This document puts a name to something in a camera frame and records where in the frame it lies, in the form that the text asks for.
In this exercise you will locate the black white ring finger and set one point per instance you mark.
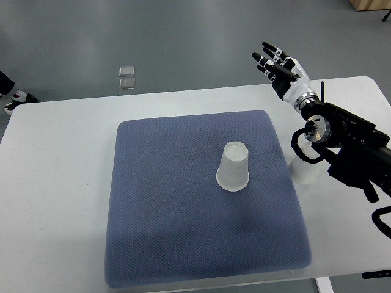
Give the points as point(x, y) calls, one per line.
point(269, 46)

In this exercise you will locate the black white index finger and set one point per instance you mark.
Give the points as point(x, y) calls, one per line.
point(268, 70)

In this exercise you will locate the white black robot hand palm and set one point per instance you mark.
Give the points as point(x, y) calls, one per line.
point(293, 92)

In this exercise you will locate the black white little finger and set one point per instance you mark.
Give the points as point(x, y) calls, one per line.
point(274, 55)

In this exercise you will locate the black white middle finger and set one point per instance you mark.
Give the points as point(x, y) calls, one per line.
point(262, 61)

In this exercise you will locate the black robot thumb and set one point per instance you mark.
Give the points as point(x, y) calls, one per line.
point(283, 73)

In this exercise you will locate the white paper cup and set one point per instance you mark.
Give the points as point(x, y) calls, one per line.
point(303, 172)
point(233, 172)

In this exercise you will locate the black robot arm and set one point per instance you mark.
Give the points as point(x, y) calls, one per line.
point(355, 150)

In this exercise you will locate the wooden furniture corner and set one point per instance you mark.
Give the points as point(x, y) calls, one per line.
point(370, 5)

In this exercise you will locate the white paper cup on mat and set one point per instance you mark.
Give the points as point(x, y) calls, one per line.
point(233, 172)

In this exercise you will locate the black tripod leg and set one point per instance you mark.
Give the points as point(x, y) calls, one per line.
point(385, 17)

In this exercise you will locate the upper metal floor plate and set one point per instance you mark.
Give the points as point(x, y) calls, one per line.
point(128, 70)

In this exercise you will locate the blue textured cushion mat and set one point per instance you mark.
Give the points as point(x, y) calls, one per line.
point(169, 220)

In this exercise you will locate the white table leg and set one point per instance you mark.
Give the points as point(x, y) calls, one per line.
point(324, 285)

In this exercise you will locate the black table control panel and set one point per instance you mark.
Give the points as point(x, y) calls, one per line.
point(376, 274)

